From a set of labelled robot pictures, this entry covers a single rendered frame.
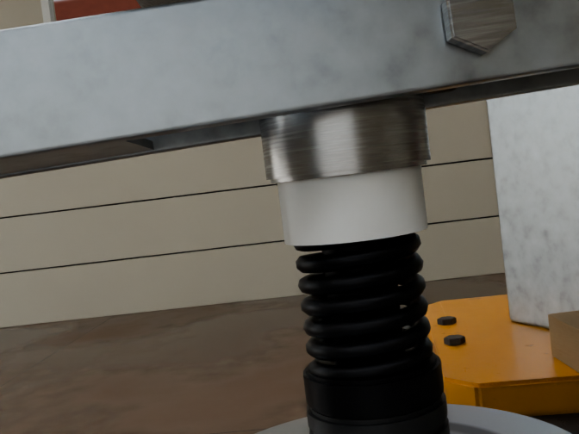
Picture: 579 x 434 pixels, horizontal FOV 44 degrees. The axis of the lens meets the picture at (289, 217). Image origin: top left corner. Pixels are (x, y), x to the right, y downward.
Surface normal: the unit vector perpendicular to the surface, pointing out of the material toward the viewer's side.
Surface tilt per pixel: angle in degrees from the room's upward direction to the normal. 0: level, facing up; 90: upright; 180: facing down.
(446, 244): 90
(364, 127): 90
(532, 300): 90
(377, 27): 90
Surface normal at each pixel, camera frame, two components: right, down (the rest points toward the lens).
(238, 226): -0.07, 0.06
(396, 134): 0.50, -0.02
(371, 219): 0.14, 0.04
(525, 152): -0.92, 0.13
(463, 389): -0.79, 0.13
